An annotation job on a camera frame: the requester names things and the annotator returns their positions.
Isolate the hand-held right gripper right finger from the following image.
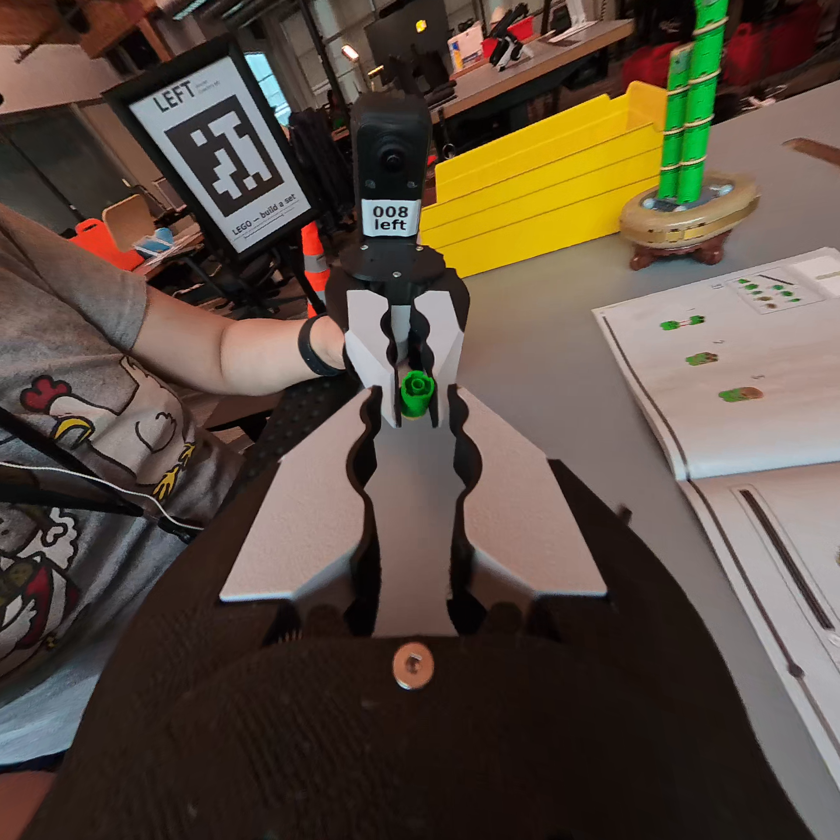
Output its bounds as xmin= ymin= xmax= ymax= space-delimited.
xmin=446 ymin=386 xmax=609 ymax=619

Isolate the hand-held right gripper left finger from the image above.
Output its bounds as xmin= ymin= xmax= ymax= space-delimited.
xmin=218 ymin=386 xmax=384 ymax=619

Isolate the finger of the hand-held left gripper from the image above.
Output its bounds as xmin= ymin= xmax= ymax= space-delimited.
xmin=419 ymin=289 xmax=466 ymax=429
xmin=344 ymin=290 xmax=403 ymax=429

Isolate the green round lego brick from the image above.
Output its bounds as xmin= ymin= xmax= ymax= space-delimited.
xmin=399 ymin=369 xmax=437 ymax=421

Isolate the person's left forearm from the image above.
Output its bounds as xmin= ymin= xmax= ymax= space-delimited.
xmin=131 ymin=285 xmax=349 ymax=398

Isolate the black wristband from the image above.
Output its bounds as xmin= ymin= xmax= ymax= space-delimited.
xmin=298 ymin=315 xmax=343 ymax=377

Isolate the dark jacket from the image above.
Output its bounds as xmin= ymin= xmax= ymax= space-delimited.
xmin=289 ymin=108 xmax=355 ymax=224

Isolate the orange traffic cone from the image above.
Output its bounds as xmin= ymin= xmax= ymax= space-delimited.
xmin=301 ymin=222 xmax=329 ymax=317

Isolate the black monitor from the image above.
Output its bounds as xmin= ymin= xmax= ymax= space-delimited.
xmin=364 ymin=0 xmax=455 ymax=67

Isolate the yellow bin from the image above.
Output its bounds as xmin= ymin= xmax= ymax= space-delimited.
xmin=419 ymin=82 xmax=669 ymax=280

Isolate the framed marker sign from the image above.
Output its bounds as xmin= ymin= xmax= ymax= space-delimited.
xmin=101 ymin=33 xmax=322 ymax=263

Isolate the background table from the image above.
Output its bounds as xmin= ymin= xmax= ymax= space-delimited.
xmin=394 ymin=18 xmax=636 ymax=122

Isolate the open instruction booklet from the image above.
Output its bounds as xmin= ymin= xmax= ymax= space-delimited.
xmin=591 ymin=246 xmax=840 ymax=795

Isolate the red canister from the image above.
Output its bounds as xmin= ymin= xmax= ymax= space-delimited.
xmin=622 ymin=41 xmax=672 ymax=86
xmin=725 ymin=23 xmax=785 ymax=73

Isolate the orange plastic case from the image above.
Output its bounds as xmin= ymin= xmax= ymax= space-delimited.
xmin=69 ymin=220 xmax=144 ymax=271

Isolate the person's printed grey shirt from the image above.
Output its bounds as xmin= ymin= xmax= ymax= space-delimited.
xmin=0 ymin=203 xmax=244 ymax=769

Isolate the bamboo brick model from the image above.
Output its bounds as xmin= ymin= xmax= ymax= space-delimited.
xmin=620 ymin=0 xmax=762 ymax=271

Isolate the white cable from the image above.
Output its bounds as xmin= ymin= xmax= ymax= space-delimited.
xmin=0 ymin=461 xmax=204 ymax=531

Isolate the black strap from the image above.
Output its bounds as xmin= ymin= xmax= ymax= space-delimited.
xmin=0 ymin=406 xmax=198 ymax=542

